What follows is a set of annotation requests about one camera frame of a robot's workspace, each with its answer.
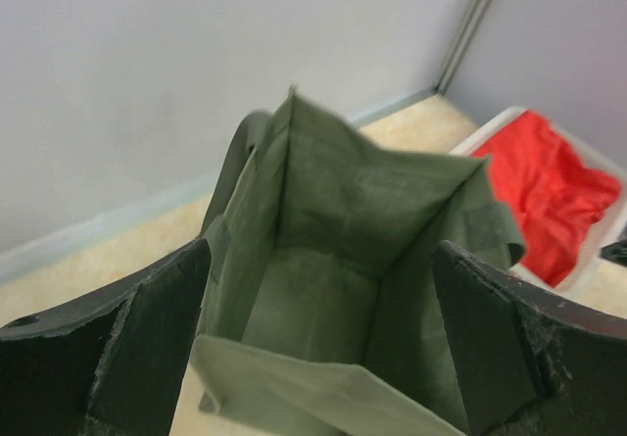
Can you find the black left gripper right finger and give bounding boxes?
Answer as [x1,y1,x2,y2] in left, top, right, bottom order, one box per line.
[432,241,626,435]

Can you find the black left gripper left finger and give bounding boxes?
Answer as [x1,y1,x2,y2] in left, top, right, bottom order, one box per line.
[1,239,212,435]

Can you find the green canvas bag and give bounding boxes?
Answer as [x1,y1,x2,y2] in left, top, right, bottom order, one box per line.
[190,93,526,435]

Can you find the white plastic basket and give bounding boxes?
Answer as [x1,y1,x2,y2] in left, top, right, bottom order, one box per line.
[450,106,626,300]

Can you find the red cloth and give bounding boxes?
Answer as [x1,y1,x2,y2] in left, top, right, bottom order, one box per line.
[472,110,623,287]

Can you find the aluminium frame post right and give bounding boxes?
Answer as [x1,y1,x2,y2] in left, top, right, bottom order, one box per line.
[434,0,493,95]

